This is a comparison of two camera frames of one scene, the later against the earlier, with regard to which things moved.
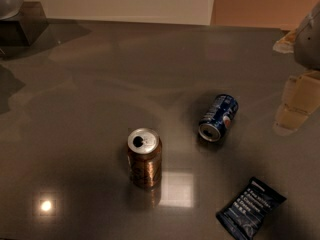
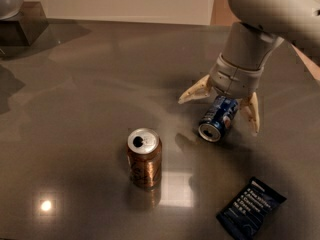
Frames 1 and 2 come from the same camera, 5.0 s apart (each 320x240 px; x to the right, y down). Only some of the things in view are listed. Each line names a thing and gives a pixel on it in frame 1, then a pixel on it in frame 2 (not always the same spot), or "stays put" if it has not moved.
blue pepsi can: (218, 117) stays put
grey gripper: (308, 45) -> (232, 78)
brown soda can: (144, 148) stays put
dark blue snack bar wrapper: (249, 209) stays put
